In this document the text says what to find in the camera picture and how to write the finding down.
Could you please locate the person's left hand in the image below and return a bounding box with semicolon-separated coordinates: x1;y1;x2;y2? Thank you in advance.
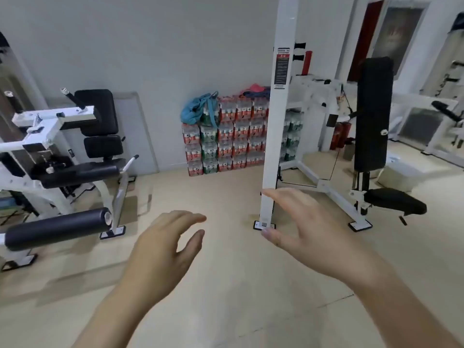
123;210;208;307

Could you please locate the person's right hand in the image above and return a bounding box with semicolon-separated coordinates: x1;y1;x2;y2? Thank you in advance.
261;187;394;288

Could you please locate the light blue backpack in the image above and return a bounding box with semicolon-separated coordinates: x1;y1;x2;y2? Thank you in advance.
181;91;220;130

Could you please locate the grey-blue towel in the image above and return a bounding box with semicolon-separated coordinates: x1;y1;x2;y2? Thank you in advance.
239;88;271;101

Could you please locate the black bench seat pad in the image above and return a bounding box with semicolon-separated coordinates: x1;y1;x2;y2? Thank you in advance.
363;187;428;217

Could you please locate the white step box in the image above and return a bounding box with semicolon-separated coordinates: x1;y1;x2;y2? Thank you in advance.
377;155;423;193

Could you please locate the black foam roller pad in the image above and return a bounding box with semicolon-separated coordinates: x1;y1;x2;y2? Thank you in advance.
4;207;112;252

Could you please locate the black leg machine seat pad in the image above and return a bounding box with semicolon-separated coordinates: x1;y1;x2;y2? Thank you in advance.
30;159;126;189

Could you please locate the stack of water bottle packs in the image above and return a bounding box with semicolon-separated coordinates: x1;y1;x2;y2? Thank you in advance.
182;96;305;177

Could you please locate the black leg machine back pad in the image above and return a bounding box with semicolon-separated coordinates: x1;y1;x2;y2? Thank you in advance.
73;89;124;160

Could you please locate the white pulley gym machine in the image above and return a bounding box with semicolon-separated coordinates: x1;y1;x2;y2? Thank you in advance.
420;21;464;167

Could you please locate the framed dark picture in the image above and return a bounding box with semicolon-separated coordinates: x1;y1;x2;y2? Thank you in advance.
371;0;432;81

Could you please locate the white gym machine frame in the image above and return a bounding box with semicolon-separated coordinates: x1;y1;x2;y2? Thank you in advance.
253;0;459;233

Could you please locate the white panel leaning on wall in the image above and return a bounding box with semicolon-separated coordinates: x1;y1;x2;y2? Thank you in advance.
108;91;160;176

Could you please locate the white leg machine frame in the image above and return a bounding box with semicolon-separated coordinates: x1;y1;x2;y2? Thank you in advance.
0;104;140;272

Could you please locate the red wall banner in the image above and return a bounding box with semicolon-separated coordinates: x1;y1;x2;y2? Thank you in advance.
347;0;385;83

